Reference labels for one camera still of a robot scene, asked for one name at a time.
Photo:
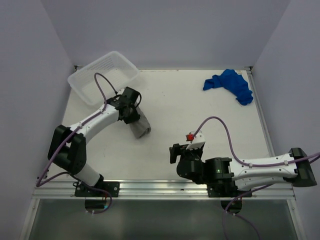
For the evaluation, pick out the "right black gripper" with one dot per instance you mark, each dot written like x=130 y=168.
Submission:
x=177 y=150

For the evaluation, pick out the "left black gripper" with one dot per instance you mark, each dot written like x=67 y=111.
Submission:
x=135 y=116

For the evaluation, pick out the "grey towel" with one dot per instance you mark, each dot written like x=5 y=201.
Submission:
x=141 y=127

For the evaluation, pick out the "blue towel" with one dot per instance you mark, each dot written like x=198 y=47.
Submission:
x=234 y=83

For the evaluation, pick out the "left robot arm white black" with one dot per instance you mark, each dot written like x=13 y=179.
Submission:
x=68 y=148

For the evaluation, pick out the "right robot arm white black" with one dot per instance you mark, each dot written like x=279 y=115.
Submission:
x=292 y=167

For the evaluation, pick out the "white plastic basket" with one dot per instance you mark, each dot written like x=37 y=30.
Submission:
x=117 y=72

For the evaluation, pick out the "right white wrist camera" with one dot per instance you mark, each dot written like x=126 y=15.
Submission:
x=197 y=141

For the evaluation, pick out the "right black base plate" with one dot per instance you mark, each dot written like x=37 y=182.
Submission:
x=223 y=191

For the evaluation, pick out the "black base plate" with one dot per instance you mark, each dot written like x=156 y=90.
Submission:
x=112 y=187
x=223 y=191

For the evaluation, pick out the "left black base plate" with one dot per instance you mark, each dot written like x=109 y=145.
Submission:
x=112 y=187

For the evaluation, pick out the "aluminium mounting rail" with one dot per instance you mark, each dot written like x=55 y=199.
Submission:
x=156 y=190

